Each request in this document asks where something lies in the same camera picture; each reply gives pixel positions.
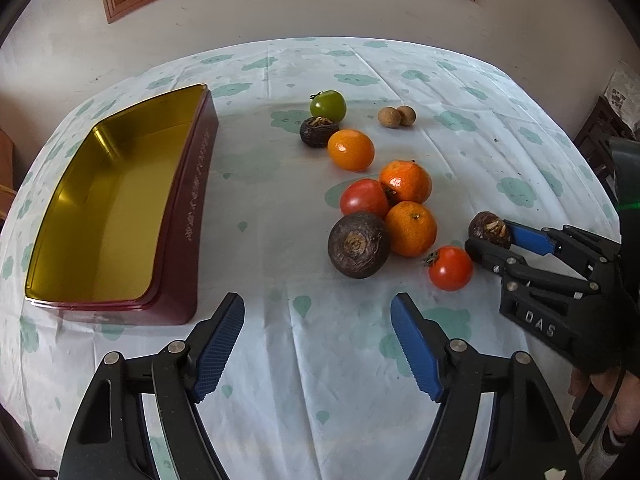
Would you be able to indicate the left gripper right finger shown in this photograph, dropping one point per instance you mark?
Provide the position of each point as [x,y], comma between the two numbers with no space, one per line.
[527,437]

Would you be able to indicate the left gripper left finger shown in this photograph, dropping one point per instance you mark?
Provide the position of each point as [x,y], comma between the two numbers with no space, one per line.
[109,438]

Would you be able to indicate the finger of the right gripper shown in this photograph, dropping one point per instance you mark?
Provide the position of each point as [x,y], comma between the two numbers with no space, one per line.
[512,267]
[579,249]

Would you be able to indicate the dark water chestnut with sprout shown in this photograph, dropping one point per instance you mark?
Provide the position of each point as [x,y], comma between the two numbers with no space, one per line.
[488,226]

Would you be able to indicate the red tomato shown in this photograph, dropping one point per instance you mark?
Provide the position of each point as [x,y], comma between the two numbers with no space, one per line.
[449,268]
[366,195]

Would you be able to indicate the mandarin orange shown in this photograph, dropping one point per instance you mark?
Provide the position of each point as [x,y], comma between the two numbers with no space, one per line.
[412,228]
[406,181]

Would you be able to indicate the large dark water chestnut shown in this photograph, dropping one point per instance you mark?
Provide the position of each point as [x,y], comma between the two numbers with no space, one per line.
[359,244]

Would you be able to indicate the brown longan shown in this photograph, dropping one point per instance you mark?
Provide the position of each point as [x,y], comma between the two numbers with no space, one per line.
[389,117]
[407,115]

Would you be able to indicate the smooth orange kumquat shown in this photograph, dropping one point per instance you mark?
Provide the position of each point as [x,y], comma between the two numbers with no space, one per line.
[351,150]

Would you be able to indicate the small dark water chestnut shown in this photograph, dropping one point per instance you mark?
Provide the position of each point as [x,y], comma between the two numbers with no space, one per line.
[316,131]

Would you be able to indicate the green tomato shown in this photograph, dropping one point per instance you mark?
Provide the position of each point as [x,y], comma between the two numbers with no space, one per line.
[328,104]

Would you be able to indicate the person right hand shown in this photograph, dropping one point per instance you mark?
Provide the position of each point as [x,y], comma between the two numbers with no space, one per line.
[624,416]

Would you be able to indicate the dark wooden chair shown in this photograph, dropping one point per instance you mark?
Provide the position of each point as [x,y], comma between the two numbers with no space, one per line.
[592,142]

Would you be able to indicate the maroon gold toffee tin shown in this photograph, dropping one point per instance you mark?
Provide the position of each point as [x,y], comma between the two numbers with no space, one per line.
[119,241]

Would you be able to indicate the cloud pattern tablecloth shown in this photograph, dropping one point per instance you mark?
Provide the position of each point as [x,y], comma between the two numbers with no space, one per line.
[317,386]

